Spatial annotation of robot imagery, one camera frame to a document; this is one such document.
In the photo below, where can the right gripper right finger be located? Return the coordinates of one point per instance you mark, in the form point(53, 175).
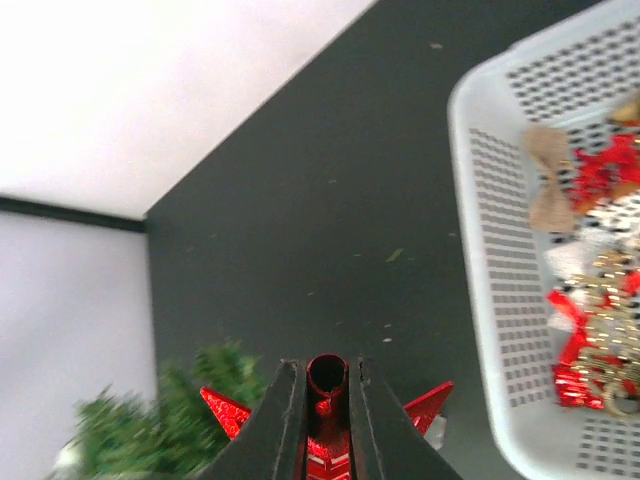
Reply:
point(385, 445)

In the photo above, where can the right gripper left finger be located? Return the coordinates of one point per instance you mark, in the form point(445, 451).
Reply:
point(272, 444)

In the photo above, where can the clear battery box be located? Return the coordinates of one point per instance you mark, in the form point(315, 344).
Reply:
point(434, 435)

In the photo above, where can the red star ornament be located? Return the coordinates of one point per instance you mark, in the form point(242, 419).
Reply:
point(328, 435)

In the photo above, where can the small green christmas tree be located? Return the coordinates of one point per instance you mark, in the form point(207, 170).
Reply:
point(174, 436)

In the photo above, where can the white plastic basket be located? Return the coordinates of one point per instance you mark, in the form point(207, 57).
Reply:
point(569, 76)

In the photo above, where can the red gift box ornament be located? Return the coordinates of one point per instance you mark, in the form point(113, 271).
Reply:
point(573, 392)

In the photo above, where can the red ribbon bow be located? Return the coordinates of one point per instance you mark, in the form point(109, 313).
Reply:
point(575, 325)

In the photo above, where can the burlap bow ornament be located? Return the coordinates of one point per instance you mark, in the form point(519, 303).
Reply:
point(551, 210)

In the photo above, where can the gold bell ornament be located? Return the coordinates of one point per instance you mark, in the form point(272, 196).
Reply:
point(628, 114)

